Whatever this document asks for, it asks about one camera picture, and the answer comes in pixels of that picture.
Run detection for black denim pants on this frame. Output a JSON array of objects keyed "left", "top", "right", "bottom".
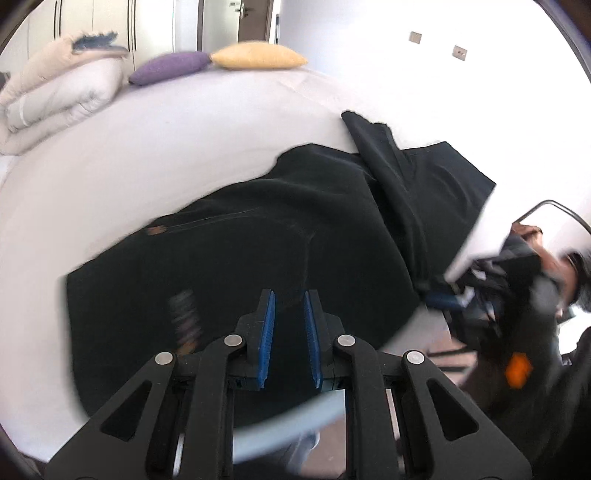
[{"left": 65, "top": 111, "right": 495, "bottom": 426}]

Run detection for grey jacket sleeve forearm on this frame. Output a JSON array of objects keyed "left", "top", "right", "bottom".
[{"left": 479, "top": 271, "right": 591, "bottom": 467}]

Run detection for person's right hand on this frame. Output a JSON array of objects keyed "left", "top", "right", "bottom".
[{"left": 511, "top": 223, "right": 578, "bottom": 303}]

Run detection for white bed sheet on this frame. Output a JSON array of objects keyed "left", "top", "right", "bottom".
[{"left": 1, "top": 69, "right": 444, "bottom": 461}]

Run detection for yellow cushion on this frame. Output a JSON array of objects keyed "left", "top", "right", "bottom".
[{"left": 209, "top": 41, "right": 308, "bottom": 70}]

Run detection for folded white beige duvet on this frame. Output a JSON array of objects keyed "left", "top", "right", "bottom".
[{"left": 1, "top": 31, "right": 129, "bottom": 156}]

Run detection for purple cushion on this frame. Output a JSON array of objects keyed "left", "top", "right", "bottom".
[{"left": 128, "top": 51, "right": 211, "bottom": 87}]

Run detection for white wardrobe doors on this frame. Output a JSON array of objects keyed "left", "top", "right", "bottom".
[{"left": 26, "top": 0, "right": 204, "bottom": 66}]

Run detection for lower wall socket plate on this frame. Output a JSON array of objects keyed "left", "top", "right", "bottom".
[{"left": 452, "top": 46, "right": 467, "bottom": 61}]

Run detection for wall socket plate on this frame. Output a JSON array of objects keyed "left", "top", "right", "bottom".
[
  {"left": 409, "top": 32, "right": 422, "bottom": 44},
  {"left": 452, "top": 46, "right": 467, "bottom": 61}
]

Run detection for upper wall socket plate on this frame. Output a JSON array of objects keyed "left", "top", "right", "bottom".
[{"left": 409, "top": 32, "right": 422, "bottom": 44}]

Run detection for wooden door with handle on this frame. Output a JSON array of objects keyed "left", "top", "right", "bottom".
[{"left": 238, "top": 0, "right": 273, "bottom": 42}]

